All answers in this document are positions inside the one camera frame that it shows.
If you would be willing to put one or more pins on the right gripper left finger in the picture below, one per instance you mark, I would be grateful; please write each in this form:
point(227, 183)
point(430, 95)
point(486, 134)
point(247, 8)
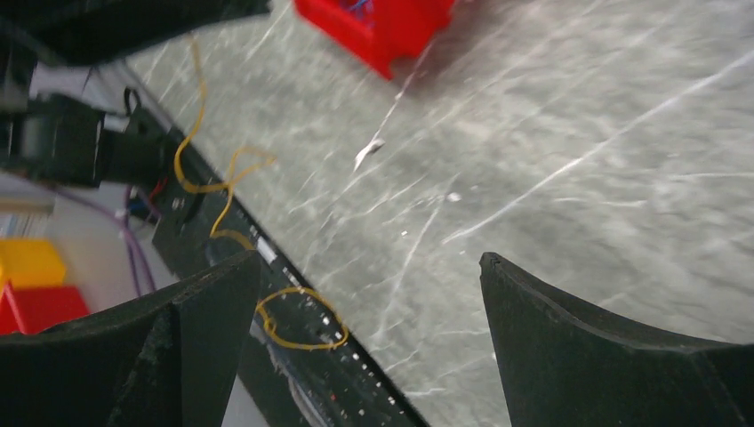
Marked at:
point(166, 359)

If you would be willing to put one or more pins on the red storage bin below table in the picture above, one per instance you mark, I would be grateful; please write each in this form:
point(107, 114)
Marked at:
point(33, 310)

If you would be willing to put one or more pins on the black aluminium base frame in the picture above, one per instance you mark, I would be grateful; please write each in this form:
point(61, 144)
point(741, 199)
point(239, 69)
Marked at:
point(297, 364)

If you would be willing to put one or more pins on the red plastic bin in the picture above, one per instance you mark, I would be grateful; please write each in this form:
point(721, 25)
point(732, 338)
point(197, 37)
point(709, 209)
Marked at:
point(378, 32)

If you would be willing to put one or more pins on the yellow storage bin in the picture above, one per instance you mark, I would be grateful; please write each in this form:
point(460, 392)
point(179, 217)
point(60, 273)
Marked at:
point(31, 263)

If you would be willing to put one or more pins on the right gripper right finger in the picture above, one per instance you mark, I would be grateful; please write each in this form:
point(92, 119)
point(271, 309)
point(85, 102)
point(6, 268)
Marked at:
point(564, 361)

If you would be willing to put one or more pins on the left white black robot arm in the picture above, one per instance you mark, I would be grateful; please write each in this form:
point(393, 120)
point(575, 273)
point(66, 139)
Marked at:
point(65, 118)

